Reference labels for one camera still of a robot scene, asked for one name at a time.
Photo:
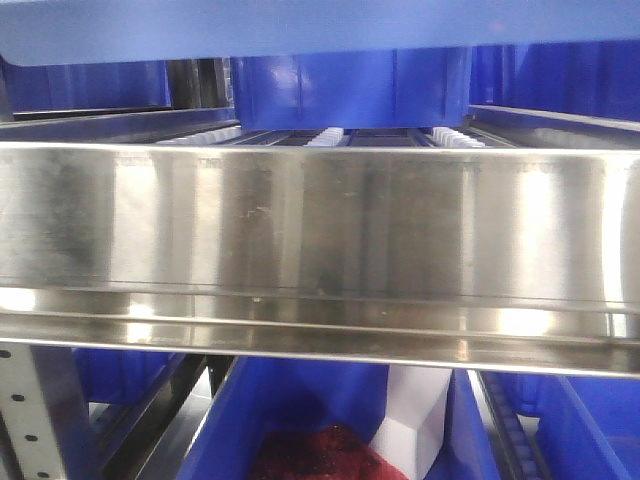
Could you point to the blue plastic tray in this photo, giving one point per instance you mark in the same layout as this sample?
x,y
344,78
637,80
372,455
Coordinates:
x,y
35,33

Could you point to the blue bin lower middle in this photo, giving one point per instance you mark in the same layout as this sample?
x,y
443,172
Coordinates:
x,y
263,395

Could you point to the blue bin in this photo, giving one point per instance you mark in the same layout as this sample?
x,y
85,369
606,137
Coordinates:
x,y
263,395
128,85
406,88
599,79
118,376
588,427

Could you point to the blue bin upper middle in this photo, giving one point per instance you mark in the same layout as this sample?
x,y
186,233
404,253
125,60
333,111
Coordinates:
x,y
406,88

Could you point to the blue bin upper left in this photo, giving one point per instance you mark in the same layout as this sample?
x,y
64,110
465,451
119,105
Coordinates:
x,y
128,85

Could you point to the blue bin lower left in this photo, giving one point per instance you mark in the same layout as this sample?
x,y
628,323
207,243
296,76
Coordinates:
x,y
118,376

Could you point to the blue bin upper right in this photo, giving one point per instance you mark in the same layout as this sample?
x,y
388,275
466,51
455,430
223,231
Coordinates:
x,y
599,79

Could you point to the blue bin lower right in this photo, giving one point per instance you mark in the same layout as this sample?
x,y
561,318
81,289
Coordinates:
x,y
588,427

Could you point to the stainless steel shelf rail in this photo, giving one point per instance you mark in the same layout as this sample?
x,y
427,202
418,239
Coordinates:
x,y
522,260

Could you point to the white perforated shelf post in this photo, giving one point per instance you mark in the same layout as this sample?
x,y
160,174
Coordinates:
x,y
26,415

